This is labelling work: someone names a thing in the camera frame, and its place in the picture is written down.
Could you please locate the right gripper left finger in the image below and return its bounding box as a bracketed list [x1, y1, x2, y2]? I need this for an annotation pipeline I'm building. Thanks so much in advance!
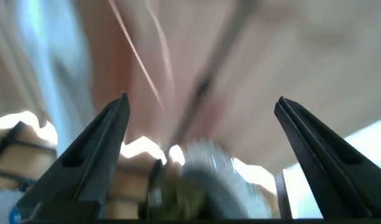
[16, 91, 131, 220]

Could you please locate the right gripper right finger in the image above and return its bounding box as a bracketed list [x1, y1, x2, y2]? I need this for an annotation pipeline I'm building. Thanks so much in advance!
[273, 95, 381, 219]

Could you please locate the green garment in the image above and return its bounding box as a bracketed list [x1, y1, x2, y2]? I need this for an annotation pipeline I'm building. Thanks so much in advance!
[151, 174, 207, 219]

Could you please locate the pink clothes hanger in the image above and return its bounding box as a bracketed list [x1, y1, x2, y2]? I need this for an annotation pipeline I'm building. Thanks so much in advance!
[107, 0, 176, 111]

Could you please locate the white laundry basket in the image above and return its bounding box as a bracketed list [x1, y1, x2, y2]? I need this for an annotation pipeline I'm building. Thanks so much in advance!
[139, 139, 273, 220]

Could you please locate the black clothes rack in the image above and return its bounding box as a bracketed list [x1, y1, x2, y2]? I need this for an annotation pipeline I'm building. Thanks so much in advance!
[0, 0, 262, 203]

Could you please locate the beige curtain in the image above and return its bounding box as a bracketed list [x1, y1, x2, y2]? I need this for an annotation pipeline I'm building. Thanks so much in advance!
[0, 0, 381, 175]

